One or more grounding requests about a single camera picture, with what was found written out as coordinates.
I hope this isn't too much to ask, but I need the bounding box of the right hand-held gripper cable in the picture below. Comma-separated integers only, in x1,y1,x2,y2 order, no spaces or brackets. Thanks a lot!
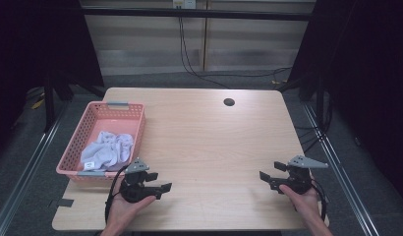
310,178,329,221

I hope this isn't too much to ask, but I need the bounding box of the person's right hand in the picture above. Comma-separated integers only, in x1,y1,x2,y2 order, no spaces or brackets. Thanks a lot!
278,183,321,217

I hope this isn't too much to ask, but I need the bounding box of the white wall socket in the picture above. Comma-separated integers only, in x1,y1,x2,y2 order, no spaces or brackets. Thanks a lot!
172,0,198,10

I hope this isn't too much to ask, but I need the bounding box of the bundle of black floor cables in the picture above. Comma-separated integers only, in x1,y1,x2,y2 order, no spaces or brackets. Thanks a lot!
293,97,333,155

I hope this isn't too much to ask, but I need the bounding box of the pink plastic basket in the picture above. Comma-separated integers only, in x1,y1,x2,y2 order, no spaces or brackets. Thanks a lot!
55,100,146,182

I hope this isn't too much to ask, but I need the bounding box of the hand-held gripper cable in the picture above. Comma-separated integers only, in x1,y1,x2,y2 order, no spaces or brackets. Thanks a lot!
104,163,130,224
310,178,329,221

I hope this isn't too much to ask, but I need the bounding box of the aluminium rail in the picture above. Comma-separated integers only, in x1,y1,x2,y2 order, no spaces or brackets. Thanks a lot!
301,101,381,236
0,101,72,236

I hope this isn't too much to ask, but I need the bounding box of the black cable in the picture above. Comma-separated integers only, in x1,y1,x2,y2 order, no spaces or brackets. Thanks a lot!
180,16,293,80
178,16,231,90

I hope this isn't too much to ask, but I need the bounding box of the black metal stand leg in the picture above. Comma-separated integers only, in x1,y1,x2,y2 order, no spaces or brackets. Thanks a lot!
42,77,57,133

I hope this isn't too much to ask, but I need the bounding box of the person's left hand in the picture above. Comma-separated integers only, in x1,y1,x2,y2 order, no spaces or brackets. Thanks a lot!
102,178,157,234

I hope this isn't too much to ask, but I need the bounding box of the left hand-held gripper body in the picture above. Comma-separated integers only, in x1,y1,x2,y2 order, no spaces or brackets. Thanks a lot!
119,157,163,204

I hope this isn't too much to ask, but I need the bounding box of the white printed cloth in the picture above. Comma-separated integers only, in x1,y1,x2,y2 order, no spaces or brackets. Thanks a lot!
80,131,135,172

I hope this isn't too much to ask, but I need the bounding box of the black horizontal bar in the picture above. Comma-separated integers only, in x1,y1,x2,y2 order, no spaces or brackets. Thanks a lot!
81,7,313,22

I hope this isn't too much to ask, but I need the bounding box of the black curtain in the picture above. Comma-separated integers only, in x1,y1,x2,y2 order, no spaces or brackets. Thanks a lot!
0,0,105,161
287,0,403,201

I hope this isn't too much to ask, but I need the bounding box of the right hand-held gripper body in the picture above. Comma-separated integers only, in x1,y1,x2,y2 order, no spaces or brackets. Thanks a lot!
269,154,329,195

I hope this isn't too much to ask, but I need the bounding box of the left hand-held gripper cable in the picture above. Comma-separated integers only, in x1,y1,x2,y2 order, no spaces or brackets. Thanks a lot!
104,163,130,224

